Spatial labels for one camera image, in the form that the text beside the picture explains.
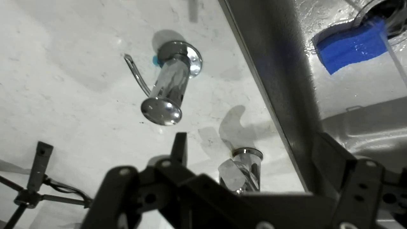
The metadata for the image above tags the water stream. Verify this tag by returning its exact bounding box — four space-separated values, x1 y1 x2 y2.
378 30 407 93

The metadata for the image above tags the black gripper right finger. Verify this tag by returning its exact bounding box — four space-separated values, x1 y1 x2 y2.
315 131 407 229

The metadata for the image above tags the black camera tripod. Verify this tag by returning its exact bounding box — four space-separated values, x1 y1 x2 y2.
0 140 94 229

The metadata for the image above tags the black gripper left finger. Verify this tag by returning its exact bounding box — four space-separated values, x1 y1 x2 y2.
79 131 201 229

